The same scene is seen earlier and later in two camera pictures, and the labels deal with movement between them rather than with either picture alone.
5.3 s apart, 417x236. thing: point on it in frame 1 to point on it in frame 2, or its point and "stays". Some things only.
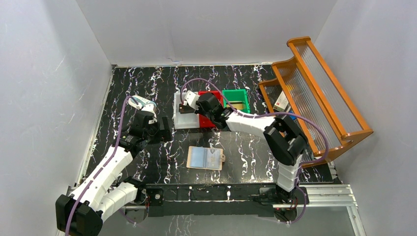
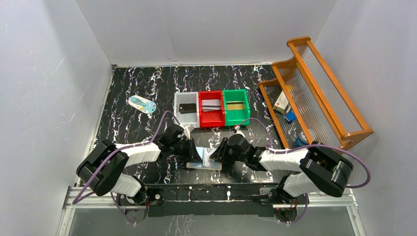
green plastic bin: [238, 99] stays
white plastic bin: [186, 121] stays
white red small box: [281, 103] stays
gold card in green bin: [237, 106] stays
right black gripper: [200, 108] to [220, 154]
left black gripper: [164, 129] to [190, 148]
